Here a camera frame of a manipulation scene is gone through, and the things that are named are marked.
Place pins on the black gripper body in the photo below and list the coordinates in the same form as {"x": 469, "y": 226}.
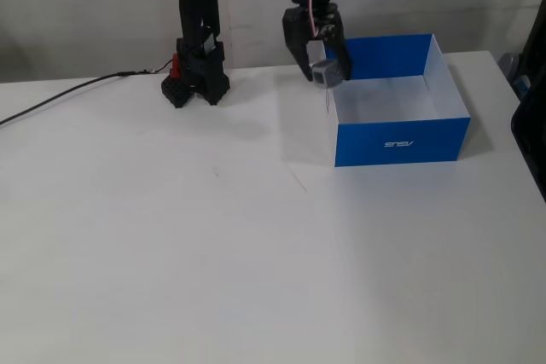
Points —
{"x": 295, "y": 31}

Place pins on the gray block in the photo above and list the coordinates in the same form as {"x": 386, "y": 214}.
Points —
{"x": 326, "y": 75}

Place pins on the blue and white cardboard box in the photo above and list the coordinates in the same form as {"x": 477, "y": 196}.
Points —
{"x": 396, "y": 142}

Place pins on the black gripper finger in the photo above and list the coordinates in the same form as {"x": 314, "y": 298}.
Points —
{"x": 341, "y": 59}
{"x": 300, "y": 57}

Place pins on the gray plastic object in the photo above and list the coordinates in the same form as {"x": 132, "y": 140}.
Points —
{"x": 514, "y": 72}

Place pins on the red and black table clamp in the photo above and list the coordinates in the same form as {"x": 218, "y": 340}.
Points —
{"x": 175, "y": 89}

